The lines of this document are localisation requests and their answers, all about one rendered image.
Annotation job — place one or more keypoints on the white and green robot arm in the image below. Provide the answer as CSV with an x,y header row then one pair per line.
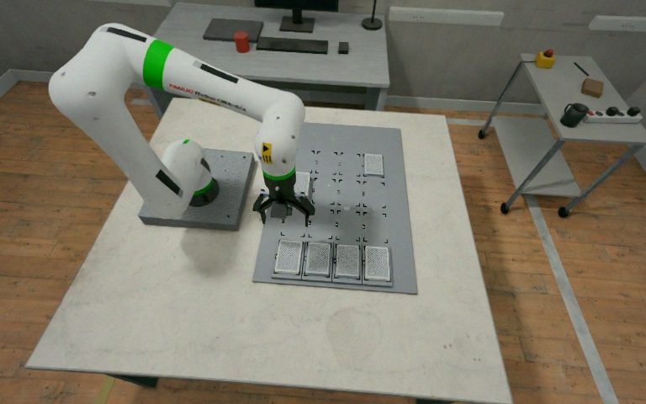
x,y
89,90

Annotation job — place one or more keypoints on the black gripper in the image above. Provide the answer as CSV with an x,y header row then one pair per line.
x,y
302,204

